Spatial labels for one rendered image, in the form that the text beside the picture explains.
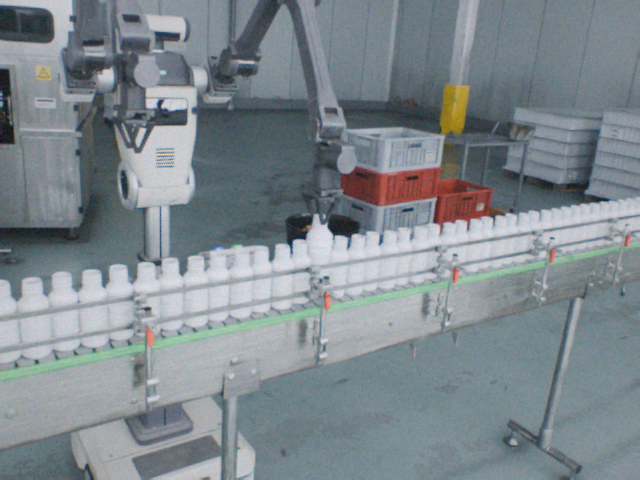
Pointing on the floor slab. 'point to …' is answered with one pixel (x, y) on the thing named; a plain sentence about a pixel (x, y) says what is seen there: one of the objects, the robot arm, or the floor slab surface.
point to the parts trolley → (488, 156)
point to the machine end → (42, 122)
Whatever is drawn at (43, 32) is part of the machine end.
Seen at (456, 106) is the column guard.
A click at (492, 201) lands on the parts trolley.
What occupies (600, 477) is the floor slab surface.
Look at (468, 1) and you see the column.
